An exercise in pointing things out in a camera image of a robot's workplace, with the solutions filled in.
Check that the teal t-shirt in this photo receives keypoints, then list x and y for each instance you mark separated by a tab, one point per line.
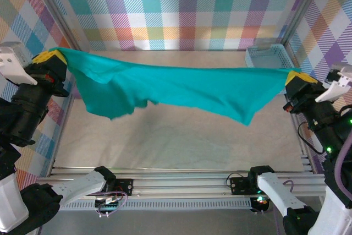
178	86

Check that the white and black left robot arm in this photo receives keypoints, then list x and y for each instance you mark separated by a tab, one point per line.
13	204

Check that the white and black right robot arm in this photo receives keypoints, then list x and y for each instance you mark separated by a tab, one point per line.
277	191

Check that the light blue plastic basket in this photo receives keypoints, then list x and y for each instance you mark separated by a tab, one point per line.
268	53

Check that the right controller board with LED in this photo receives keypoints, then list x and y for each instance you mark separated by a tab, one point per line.
261	202

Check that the left controller board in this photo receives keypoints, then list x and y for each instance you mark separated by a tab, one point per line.
108	204

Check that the aluminium left side rail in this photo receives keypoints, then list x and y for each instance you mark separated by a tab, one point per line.
59	136

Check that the aluminium right side rail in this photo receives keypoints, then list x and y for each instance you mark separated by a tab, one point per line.
306	160

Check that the aluminium left frame post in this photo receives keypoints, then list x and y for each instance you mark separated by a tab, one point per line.
61	17

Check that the aluminium frame post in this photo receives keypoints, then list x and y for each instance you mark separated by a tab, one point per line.
61	17
303	6

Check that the aluminium right frame post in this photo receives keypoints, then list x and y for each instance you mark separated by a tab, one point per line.
303	6

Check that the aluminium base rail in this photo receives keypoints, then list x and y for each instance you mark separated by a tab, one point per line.
178	185

